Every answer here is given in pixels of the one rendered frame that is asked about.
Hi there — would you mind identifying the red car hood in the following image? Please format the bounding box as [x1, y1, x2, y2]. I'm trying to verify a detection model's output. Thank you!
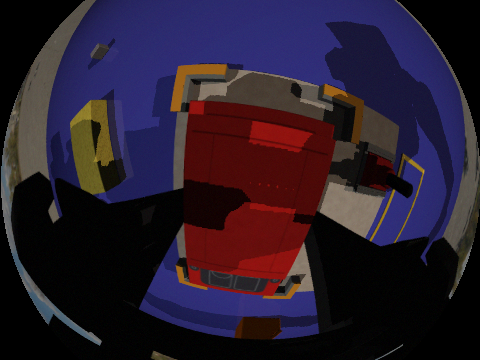
[183, 113, 336, 280]

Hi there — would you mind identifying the olive yellow rectangular block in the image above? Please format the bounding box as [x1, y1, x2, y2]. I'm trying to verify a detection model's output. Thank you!
[71, 100, 120, 195]

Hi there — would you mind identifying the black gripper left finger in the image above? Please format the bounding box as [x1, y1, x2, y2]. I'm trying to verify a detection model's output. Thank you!
[55, 179, 184, 309]

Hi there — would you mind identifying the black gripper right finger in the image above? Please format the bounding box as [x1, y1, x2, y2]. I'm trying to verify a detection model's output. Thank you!
[304, 211, 429, 333]

